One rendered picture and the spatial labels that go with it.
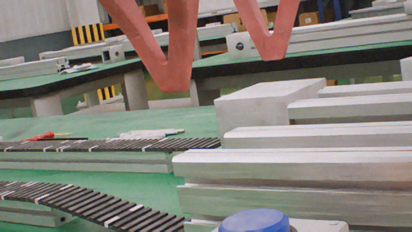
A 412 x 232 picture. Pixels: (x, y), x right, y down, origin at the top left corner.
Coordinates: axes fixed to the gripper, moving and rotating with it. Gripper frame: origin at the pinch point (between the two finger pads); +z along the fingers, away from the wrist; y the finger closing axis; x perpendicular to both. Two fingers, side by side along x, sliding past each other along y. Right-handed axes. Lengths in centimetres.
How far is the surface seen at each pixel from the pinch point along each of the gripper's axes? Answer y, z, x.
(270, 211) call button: 1.1, 9.0, -0.4
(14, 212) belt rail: 11.1, 15.2, 38.7
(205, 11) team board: 296, -3, 209
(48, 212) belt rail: 11.7, 15.0, 33.4
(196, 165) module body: 7.9, 8.4, 9.7
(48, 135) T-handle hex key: 49, 15, 77
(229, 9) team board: 296, -2, 191
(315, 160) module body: 8.0, 8.0, -0.1
